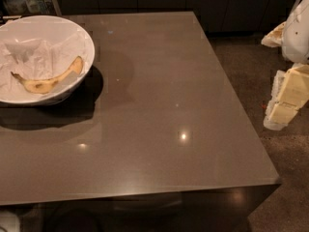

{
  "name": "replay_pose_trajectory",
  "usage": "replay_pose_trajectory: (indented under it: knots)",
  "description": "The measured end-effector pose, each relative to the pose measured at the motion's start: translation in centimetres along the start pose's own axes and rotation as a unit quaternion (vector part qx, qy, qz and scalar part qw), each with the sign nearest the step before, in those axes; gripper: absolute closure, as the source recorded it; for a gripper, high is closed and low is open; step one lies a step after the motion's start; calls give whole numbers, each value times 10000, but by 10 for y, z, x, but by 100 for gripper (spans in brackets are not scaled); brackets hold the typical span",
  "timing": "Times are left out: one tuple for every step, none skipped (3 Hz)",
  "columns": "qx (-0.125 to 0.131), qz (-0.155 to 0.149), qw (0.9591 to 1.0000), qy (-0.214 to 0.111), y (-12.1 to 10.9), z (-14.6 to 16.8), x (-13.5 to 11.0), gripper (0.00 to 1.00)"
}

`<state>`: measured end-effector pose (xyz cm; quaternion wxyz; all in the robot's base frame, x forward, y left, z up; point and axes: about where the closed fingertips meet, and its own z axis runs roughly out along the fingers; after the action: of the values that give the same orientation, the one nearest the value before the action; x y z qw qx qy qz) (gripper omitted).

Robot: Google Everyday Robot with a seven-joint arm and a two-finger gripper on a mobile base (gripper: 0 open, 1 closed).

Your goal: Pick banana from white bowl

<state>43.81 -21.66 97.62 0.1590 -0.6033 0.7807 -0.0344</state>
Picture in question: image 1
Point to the yellow banana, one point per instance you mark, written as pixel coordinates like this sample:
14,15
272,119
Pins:
44,86

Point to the white ceramic bowl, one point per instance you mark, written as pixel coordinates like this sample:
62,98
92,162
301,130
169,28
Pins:
51,28

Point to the white object under table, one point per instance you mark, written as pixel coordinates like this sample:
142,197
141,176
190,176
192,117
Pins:
9,222

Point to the bottles on background shelf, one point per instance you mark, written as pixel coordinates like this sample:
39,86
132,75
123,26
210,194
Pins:
29,7

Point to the dark tray at table edge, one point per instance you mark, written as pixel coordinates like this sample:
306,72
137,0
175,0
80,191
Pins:
8,18

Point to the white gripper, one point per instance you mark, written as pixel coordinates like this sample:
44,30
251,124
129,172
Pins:
298,33

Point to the white paper napkin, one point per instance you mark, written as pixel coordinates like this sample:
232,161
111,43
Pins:
39,59

